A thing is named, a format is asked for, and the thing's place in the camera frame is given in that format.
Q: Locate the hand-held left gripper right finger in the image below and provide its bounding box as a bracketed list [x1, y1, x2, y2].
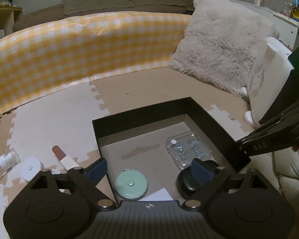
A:
[183, 158, 272, 211]

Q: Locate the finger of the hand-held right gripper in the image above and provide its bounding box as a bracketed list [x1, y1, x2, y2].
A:
[235, 123, 299, 157]
[253, 106, 299, 140]

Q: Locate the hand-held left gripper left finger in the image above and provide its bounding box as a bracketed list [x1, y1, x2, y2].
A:
[27, 158, 117, 211]

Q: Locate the black oval case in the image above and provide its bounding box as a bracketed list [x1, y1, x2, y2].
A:
[176, 160, 226, 200]

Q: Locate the brown lipstick with white cap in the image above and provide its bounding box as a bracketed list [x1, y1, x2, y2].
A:
[52, 145, 79, 173]

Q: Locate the mint green round tape measure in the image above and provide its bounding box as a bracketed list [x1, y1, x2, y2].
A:
[114, 169, 148, 201]

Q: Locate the white round tape measure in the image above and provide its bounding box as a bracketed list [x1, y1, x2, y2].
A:
[20, 157, 45, 182]

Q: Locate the black cardboard box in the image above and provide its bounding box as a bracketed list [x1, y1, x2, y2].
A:
[92, 96, 252, 203]

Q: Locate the clear spray bottle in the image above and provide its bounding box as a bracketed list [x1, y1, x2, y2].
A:
[0, 147, 21, 188]

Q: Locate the white fan heater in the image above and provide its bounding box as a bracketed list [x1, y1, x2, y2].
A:
[240, 36, 296, 129]

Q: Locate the white leather cushion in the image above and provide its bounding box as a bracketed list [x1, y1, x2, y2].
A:
[271, 149, 299, 205]

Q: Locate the torn white foam mat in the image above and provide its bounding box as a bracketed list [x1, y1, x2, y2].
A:
[209, 104, 250, 140]

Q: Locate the white paper piece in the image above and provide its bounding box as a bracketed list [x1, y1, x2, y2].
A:
[139, 188, 174, 202]

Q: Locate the white cabinet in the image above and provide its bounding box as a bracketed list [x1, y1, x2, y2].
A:
[224, 0, 299, 51]

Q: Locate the yellow liquid bottle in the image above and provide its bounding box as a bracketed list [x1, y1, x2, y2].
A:
[290, 0, 299, 22]

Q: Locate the yellow gingham bed cover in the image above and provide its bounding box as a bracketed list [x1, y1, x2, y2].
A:
[0, 11, 193, 114]

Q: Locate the brown duvet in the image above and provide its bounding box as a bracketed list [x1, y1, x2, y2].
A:
[12, 1, 195, 33]

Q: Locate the wooden shelf unit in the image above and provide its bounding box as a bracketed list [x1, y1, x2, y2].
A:
[0, 3, 23, 43]

